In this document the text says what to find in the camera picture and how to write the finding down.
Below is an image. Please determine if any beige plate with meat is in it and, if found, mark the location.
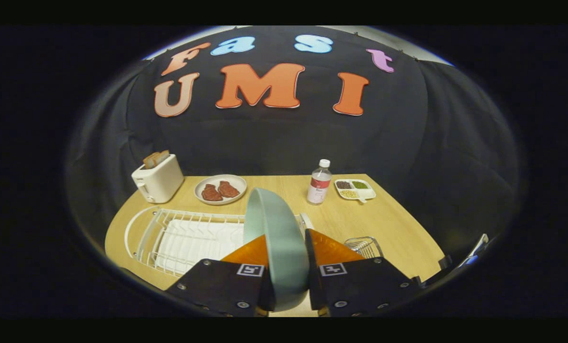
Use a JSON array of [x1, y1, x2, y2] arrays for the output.
[[194, 174, 248, 206]]

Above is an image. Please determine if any white and blue object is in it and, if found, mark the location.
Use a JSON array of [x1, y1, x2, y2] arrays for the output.
[[458, 233, 490, 270]]

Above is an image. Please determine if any white divided bean tray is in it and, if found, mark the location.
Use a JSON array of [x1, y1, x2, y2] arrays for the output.
[[334, 179, 377, 203]]

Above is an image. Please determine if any clear plastic bottle red label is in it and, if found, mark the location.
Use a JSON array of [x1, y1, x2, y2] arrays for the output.
[[307, 159, 332, 205]]

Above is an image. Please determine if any white toaster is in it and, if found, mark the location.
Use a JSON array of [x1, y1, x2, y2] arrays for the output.
[[131, 153, 185, 204]]

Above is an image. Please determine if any white wire dish rack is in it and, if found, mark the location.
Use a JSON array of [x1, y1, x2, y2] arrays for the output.
[[123, 206, 315, 278]]

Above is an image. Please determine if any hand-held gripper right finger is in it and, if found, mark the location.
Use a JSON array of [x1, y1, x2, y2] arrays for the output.
[[304, 229, 422, 317]]

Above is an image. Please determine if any red meat piece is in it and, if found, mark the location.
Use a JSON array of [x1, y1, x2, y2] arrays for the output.
[[217, 181, 240, 199], [201, 184, 223, 202]]

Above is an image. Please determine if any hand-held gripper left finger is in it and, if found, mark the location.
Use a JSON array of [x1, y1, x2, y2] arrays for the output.
[[165, 234, 277, 317]]

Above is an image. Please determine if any light green plate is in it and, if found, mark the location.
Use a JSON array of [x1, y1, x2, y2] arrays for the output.
[[243, 187, 310, 312]]

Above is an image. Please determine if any metal wire basket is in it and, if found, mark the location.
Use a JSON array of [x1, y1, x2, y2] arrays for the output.
[[344, 236, 384, 259]]

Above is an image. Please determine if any black backdrop cloth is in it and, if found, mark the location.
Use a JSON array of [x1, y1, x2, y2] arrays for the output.
[[67, 26, 520, 267]]

